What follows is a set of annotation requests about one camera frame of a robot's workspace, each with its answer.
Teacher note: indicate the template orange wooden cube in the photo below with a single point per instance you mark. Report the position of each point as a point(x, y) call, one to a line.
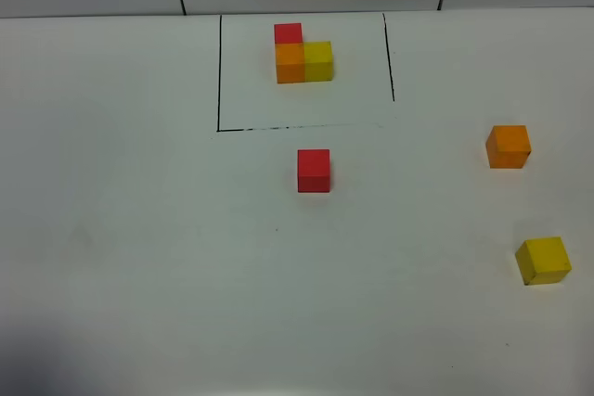
point(290, 63)

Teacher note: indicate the template yellow wooden cube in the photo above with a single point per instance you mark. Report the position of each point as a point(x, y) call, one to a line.
point(318, 61)

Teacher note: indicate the template red wooden cube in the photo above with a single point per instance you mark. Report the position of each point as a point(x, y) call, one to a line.
point(288, 33)

